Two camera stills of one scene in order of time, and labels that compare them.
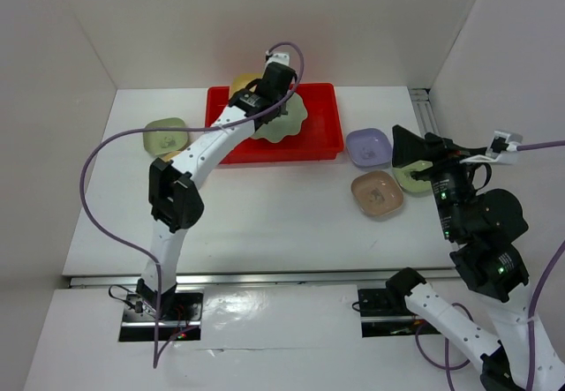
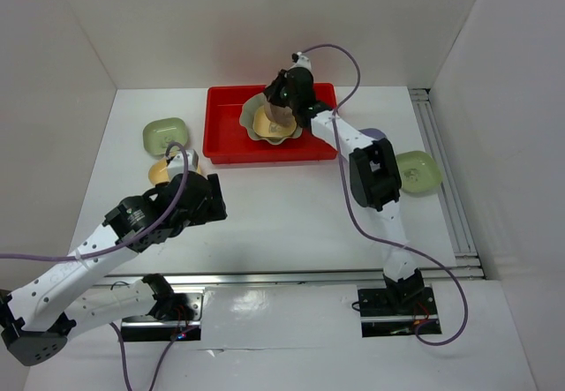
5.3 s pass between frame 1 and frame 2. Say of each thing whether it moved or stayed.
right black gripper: moved
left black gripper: moved
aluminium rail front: stayed
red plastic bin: stayed
